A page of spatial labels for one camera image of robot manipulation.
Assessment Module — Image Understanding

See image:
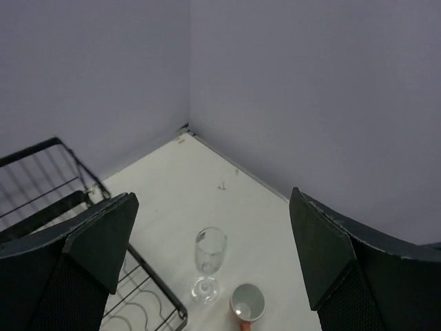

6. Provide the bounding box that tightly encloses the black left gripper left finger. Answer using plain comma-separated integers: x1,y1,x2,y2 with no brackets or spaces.
1,192,139,330

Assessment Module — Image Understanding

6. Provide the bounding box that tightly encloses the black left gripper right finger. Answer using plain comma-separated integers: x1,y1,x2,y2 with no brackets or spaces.
289,188,440,330

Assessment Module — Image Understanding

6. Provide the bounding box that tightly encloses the pink ceramic mug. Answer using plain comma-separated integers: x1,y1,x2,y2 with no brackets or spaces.
229,283,266,331

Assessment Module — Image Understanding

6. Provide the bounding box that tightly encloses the clear wine glass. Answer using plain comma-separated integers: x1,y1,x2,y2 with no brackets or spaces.
190,227,227,304

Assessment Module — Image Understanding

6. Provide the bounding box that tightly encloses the black wire dish rack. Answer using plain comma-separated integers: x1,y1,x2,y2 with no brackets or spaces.
1,137,188,330

